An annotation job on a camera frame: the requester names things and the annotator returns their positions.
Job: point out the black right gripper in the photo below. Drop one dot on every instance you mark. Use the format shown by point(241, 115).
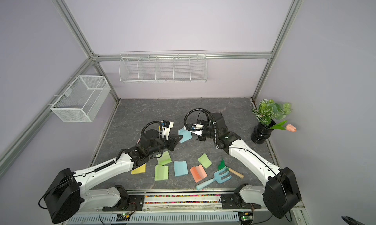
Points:
point(206, 123)

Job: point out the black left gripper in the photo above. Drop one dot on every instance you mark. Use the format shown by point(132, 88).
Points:
point(172, 142)

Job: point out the light blue memo pad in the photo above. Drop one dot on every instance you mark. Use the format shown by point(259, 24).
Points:
point(185, 134)
point(180, 168)

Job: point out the light green memo pad small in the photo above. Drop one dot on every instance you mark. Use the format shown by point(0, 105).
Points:
point(204, 161)

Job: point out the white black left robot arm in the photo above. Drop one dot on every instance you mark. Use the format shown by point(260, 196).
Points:
point(73, 191)

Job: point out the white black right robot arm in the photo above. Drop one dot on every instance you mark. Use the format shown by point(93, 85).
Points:
point(279, 191)

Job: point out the light green memo pad middle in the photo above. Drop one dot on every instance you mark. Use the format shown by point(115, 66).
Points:
point(164, 158)

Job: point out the light blue memo pad front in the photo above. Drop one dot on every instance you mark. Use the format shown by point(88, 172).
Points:
point(180, 168)

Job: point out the light green memo pad front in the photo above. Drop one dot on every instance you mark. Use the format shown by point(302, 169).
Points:
point(161, 173)

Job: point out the salmon memo pad front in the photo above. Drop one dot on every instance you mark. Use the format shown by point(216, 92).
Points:
point(198, 173)

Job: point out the yellow memo pad near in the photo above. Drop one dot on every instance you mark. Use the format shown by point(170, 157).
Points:
point(139, 170)

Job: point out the green toy rake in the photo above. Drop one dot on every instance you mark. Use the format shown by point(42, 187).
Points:
point(222, 165)

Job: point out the black plant pot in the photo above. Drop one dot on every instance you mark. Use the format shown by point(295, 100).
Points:
point(261, 133)

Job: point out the light blue toy fork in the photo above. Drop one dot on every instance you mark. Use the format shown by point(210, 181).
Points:
point(219, 176)

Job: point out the green artificial plant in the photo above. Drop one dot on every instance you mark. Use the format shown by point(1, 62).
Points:
point(269, 110)

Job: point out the pink artificial tulip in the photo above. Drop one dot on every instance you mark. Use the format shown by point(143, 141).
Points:
point(284, 126)

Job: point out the white wire shelf basket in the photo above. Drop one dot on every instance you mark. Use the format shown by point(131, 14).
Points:
point(163, 66)

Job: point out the white wire basket left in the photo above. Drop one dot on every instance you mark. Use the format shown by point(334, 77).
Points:
point(82, 100)

